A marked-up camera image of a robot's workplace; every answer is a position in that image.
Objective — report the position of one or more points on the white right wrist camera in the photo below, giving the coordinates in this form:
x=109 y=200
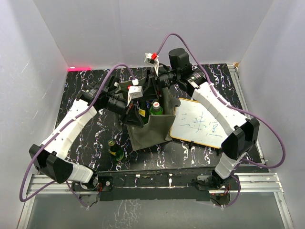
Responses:
x=152 y=58

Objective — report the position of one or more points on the grey-green canvas bag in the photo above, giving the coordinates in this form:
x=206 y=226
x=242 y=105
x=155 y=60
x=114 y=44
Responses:
x=157 y=130

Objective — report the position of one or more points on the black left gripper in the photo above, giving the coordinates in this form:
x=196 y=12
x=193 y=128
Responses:
x=130 y=114

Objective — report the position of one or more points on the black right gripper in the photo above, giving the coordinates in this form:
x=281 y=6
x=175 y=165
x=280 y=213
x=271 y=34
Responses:
x=152 y=88

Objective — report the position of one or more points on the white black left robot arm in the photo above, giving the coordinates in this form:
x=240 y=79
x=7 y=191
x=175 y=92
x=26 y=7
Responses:
x=49 y=157

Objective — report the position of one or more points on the yellow-framed whiteboard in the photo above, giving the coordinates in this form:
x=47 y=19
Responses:
x=194 y=123

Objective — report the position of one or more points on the pink tape strip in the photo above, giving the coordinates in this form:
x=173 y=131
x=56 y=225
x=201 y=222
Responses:
x=75 y=69

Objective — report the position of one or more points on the aluminium frame rail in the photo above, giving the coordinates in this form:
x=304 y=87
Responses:
x=259 y=205

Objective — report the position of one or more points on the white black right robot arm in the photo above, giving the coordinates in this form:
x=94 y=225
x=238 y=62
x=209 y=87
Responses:
x=241 y=132

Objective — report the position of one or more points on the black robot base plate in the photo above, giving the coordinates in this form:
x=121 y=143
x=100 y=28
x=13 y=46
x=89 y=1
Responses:
x=197 y=183

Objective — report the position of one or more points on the green glass bottle front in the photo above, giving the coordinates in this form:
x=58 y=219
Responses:
x=115 y=150

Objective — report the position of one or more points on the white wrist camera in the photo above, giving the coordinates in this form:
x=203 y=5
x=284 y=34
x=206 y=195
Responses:
x=152 y=58
x=134 y=91

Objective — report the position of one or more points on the green glass bottle gold cap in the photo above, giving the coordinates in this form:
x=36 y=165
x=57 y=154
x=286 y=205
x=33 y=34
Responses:
x=143 y=112

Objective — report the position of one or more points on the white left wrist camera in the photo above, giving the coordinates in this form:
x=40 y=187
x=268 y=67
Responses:
x=134 y=91

